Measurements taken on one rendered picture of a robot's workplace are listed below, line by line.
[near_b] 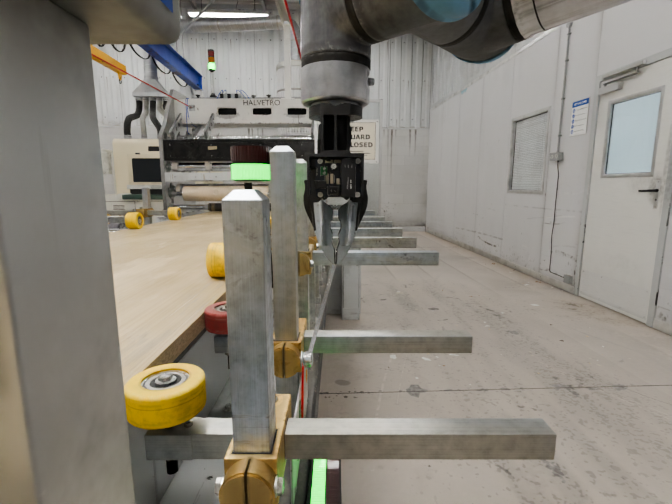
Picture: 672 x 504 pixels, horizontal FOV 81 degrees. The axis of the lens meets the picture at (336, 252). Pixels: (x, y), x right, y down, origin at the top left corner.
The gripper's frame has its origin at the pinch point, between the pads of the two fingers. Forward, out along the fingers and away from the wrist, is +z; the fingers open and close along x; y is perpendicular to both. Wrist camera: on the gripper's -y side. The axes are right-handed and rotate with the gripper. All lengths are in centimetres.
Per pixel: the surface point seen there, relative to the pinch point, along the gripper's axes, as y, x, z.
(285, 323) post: -1.8, -7.8, 11.2
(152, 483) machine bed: 3.6, -27.8, 34.8
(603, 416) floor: -119, 130, 101
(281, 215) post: -1.8, -8.0, -5.5
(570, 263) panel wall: -346, 245, 71
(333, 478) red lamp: 7.2, -0.3, 30.9
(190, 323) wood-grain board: -1.2, -22.4, 11.1
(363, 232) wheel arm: -81, 10, 7
